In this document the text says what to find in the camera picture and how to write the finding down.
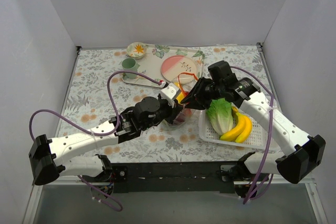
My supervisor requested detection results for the clear orange-zip bag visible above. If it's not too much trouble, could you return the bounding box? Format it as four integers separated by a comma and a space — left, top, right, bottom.
160, 72, 202, 131

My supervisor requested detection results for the brown passion fruit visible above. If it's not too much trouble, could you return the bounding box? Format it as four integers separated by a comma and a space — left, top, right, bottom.
173, 111, 192, 125

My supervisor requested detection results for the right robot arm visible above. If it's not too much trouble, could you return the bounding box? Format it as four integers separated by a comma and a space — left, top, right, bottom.
182, 61, 325, 184

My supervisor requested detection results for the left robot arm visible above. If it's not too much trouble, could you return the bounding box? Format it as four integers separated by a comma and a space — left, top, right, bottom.
28, 97, 183, 185

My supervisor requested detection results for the green lettuce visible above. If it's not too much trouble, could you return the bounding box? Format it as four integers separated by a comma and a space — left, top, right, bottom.
206, 99, 233, 135

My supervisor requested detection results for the pink cream plate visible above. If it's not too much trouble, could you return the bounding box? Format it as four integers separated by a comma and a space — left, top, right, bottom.
161, 55, 197, 84

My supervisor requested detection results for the leaf-print serving tray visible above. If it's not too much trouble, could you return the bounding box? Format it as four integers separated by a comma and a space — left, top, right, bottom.
120, 44, 205, 86

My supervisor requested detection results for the yellow banana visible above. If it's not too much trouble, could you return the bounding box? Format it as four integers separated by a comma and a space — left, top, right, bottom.
220, 107, 253, 143

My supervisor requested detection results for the green cup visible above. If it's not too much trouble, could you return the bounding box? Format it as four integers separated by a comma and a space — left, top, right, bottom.
122, 58, 139, 79

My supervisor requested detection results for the floral table mat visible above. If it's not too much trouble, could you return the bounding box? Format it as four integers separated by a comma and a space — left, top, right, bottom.
57, 45, 270, 163

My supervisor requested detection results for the flower-print bowl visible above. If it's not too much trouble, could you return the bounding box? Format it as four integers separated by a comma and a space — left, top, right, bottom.
127, 42, 148, 59

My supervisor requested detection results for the white plastic basket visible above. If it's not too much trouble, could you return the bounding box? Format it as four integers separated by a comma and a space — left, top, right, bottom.
198, 110, 268, 151

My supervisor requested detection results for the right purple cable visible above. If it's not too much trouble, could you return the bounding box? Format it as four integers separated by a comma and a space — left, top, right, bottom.
229, 66, 275, 205

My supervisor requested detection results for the purple cable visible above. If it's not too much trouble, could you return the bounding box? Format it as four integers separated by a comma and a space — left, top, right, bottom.
28, 71, 167, 212
229, 66, 275, 205

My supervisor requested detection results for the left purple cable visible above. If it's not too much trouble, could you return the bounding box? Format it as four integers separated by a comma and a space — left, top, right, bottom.
28, 71, 167, 212

